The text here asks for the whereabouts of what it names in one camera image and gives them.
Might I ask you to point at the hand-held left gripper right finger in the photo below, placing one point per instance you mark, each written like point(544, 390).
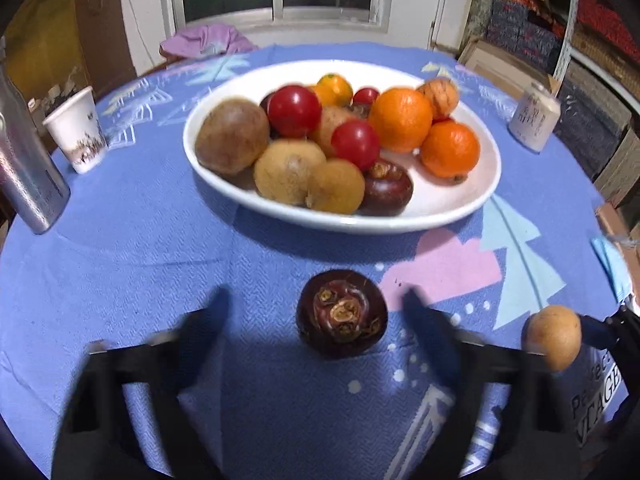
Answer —
point(430, 335)

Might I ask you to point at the round tan fruit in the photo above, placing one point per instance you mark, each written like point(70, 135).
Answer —
point(335, 187)

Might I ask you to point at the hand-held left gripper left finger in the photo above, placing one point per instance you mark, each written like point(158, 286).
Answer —
point(210, 330)

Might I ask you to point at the small orange mandarin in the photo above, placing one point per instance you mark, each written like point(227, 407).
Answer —
point(335, 91)

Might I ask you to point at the orange striped pepino melon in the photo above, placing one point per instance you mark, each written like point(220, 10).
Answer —
point(440, 95)

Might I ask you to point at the small tan fruit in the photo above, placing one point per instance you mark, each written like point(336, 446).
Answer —
point(552, 337)

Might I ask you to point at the stack of patterned boxes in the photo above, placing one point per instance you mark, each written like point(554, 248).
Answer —
point(590, 110)

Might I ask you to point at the steel water bottle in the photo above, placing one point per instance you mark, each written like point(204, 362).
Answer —
point(27, 175)

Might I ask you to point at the purple cloth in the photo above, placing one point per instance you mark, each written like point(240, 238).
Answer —
point(205, 42)

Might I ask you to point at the large orange mandarin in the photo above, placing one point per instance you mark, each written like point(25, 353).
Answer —
point(449, 150)
point(400, 120)

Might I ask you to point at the blue face mask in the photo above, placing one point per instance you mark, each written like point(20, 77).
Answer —
point(612, 265)

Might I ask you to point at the brown kiwi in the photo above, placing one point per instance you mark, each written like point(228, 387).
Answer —
point(230, 135)

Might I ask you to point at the white paper cup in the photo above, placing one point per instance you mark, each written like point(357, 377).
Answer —
point(75, 130)

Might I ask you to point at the white metal shelf rack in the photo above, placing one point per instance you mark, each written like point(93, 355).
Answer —
point(567, 35)

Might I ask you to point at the blue printed tablecloth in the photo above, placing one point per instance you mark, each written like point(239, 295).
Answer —
point(150, 260)

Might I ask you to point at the pale drink can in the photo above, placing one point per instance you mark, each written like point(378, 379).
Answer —
point(532, 120)

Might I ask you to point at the dark purple mangosteen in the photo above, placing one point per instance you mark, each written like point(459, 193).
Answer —
point(342, 320)

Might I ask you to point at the small red cherry tomato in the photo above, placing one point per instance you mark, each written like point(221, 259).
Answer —
point(441, 118)

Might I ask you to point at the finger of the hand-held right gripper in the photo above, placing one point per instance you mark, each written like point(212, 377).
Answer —
point(597, 332)

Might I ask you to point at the white oval plate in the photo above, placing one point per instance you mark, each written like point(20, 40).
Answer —
point(450, 200)

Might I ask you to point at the wooden glass-door cabinet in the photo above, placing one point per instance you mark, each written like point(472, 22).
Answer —
point(45, 45)

